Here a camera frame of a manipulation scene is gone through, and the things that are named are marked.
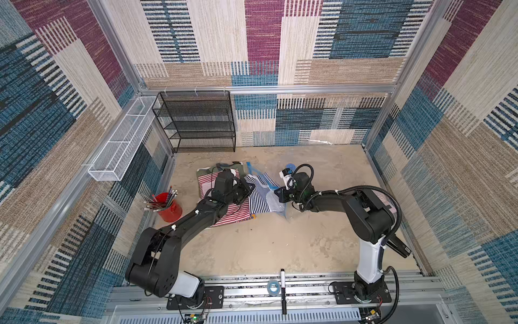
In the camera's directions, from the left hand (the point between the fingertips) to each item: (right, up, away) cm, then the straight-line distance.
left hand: (257, 184), depth 86 cm
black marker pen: (+10, -38, -12) cm, 41 cm away
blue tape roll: (+6, -38, -9) cm, 40 cm away
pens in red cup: (-42, -7, +3) cm, 42 cm away
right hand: (+10, -5, +13) cm, 17 cm away
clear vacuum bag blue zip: (+8, -11, +9) cm, 16 cm away
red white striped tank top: (-10, -14, +6) cm, 18 cm away
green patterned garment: (-11, +8, +23) cm, 27 cm away
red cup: (-37, -12, +1) cm, 39 cm away
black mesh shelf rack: (-32, +32, +23) cm, 51 cm away
